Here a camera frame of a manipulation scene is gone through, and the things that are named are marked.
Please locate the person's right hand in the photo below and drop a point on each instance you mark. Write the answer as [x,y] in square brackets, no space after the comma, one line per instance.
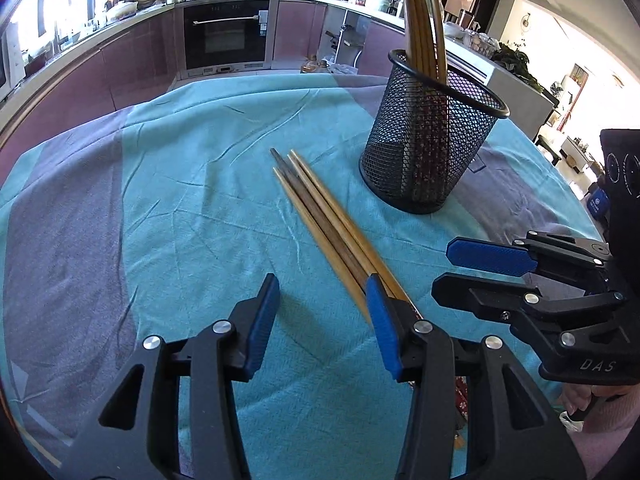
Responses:
[575,402]

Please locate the person's right forearm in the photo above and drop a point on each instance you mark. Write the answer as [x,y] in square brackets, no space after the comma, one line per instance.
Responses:
[617,412]

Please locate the black integrated stove with oven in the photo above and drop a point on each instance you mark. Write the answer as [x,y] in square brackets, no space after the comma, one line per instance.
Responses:
[225,35]

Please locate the dark wooden chopstick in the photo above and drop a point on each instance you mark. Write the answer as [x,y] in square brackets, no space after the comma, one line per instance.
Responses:
[343,240]

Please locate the bundle of bamboo chopsticks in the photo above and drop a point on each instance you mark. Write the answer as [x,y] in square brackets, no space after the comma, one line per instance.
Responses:
[417,35]

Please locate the clear egg container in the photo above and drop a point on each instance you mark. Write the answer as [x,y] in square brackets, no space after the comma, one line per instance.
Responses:
[480,42]

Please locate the white bowl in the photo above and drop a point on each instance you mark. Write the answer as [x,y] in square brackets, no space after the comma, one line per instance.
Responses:
[453,30]

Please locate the white casserole dish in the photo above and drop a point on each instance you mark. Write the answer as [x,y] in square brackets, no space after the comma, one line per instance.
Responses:
[122,10]

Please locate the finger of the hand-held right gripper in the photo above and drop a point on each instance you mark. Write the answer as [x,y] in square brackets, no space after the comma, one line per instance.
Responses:
[490,256]
[480,296]

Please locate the teal and grey tablecloth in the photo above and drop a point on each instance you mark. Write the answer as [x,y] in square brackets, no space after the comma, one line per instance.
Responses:
[175,210]

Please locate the kitchen window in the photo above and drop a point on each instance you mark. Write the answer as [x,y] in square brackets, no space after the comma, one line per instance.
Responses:
[30,10]

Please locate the light wooden chopstick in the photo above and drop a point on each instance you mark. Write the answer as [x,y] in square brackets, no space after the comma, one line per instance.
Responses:
[340,212]
[319,240]

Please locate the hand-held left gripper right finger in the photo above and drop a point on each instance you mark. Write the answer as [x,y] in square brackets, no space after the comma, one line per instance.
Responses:
[382,330]

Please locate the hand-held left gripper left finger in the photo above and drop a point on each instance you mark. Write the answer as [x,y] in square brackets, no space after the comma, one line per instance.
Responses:
[262,325]

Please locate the black mesh utensil holder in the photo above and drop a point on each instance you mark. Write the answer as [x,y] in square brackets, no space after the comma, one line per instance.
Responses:
[390,170]

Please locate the leafy green vegetables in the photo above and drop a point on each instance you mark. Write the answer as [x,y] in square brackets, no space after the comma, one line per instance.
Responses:
[517,65]

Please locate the purple base cabinets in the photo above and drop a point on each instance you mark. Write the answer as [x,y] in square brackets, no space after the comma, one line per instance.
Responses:
[300,30]
[100,75]

